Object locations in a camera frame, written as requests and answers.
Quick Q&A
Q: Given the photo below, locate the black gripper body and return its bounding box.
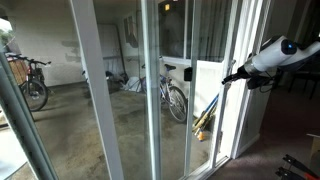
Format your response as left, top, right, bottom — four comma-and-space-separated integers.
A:
234, 64, 255, 82

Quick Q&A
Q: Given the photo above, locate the white loop door handle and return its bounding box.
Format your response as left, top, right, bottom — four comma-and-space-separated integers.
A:
226, 58, 238, 88

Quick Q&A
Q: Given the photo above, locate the white framed sliding glass door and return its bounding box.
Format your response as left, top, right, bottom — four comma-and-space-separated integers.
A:
68, 0, 242, 180

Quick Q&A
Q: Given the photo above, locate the narrow white door stile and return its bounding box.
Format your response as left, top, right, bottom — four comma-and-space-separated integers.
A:
183, 0, 204, 176

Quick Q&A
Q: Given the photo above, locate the white door sill track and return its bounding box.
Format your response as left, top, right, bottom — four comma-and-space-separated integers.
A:
179, 154, 232, 180

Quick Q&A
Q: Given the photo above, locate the black chair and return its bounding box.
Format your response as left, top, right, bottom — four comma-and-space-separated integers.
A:
287, 68, 320, 100

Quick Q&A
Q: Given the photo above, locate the white bicycle with blue saddle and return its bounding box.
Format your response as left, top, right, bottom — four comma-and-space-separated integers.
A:
139, 63, 189, 125

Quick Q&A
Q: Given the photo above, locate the small yellow bottle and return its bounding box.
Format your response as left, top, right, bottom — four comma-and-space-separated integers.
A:
196, 129, 205, 143

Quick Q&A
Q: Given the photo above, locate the white framed house window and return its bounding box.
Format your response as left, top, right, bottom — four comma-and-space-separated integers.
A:
157, 0, 234, 64

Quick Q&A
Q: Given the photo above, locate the white cloth heap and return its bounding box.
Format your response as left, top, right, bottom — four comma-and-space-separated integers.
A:
122, 76, 144, 94

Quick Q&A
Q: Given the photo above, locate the cardboard box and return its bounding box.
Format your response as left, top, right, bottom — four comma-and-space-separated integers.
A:
305, 133, 320, 169

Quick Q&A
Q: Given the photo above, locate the red and black clamp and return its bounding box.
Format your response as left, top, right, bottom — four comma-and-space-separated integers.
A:
282, 153, 320, 180

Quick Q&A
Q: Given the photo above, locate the black bags pile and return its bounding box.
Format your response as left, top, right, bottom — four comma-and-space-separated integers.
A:
104, 69, 129, 95

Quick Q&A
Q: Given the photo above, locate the white leaning panel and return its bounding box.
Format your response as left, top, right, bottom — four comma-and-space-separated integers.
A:
95, 23, 125, 77

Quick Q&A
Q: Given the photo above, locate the dark bicycle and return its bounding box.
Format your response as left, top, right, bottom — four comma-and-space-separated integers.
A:
4, 53, 53, 113

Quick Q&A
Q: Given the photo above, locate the wicker basket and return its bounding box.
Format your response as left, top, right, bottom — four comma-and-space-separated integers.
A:
7, 58, 28, 86

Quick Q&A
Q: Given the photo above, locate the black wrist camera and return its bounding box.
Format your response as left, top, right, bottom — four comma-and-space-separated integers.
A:
246, 75, 278, 91

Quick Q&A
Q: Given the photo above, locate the black wall box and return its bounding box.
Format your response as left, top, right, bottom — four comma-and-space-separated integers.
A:
183, 66, 194, 83

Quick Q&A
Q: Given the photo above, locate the white door frame jamb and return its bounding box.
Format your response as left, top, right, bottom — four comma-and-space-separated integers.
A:
229, 0, 274, 160
0, 49, 58, 180

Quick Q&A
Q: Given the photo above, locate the yellow handled brush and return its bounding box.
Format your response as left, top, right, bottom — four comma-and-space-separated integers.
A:
192, 105, 218, 135

